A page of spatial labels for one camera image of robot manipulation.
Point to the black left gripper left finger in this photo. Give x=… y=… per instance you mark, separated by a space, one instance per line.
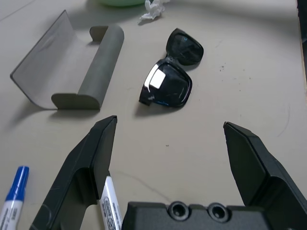
x=76 y=172

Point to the white marker blue cap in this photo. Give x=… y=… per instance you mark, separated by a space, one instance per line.
x=14 y=196

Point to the white tissue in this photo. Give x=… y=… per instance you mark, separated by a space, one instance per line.
x=153 y=10

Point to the black sunglasses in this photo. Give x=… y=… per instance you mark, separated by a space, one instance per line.
x=168 y=86

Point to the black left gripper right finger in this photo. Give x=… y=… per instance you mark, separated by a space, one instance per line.
x=259 y=172

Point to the grey glasses case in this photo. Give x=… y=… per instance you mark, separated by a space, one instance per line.
x=60 y=62

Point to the green plastic plate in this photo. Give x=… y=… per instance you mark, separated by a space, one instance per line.
x=120 y=2

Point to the white marker black cap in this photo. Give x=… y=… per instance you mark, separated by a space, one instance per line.
x=109 y=206

